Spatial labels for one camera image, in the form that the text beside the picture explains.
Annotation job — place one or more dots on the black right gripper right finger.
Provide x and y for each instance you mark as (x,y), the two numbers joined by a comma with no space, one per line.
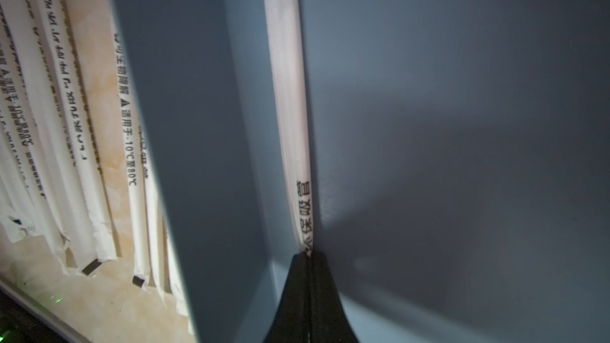
(328,319)

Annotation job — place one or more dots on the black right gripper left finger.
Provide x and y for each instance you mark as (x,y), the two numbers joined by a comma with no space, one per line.
(291,323)

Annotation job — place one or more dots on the blue plastic storage tray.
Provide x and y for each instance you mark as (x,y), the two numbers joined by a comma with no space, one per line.
(459,156)

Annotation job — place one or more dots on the white paper straw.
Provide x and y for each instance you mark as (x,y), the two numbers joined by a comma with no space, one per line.
(154,221)
(286,57)
(27,65)
(131,136)
(54,21)

